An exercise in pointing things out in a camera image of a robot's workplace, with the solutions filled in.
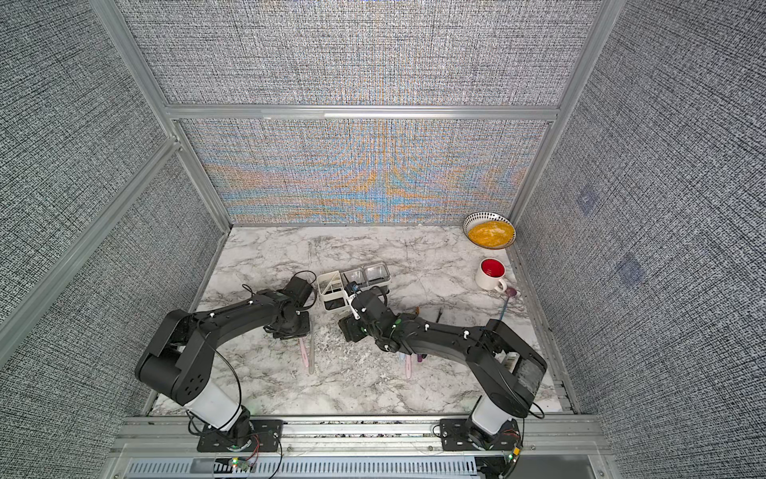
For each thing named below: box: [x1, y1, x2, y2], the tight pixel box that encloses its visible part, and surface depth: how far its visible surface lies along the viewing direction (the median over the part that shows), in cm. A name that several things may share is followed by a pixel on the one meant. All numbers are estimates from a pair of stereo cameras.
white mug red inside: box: [475, 257, 508, 294], surface depth 100 cm
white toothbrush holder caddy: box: [317, 261, 392, 312], surface depth 94 cm
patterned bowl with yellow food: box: [462, 211, 517, 251], surface depth 112 cm
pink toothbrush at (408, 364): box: [404, 353, 412, 380], surface depth 87 cm
